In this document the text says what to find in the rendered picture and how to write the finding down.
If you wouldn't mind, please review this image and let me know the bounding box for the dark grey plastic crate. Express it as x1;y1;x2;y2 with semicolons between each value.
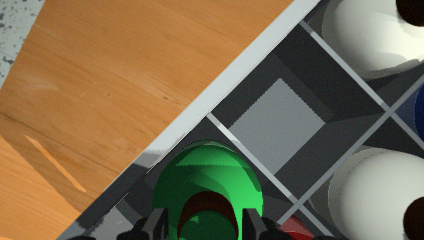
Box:
56;0;424;240

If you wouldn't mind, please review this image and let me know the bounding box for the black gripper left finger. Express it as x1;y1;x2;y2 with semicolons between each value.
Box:
67;208;169;240

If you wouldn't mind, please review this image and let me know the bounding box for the white bottle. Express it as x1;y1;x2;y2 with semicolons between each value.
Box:
307;145;424;240
307;0;424;82

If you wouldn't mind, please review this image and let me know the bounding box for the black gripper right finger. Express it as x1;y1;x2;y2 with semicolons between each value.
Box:
242;208;341;240

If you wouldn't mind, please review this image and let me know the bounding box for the red bottle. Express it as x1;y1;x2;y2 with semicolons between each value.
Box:
278;214;315;240

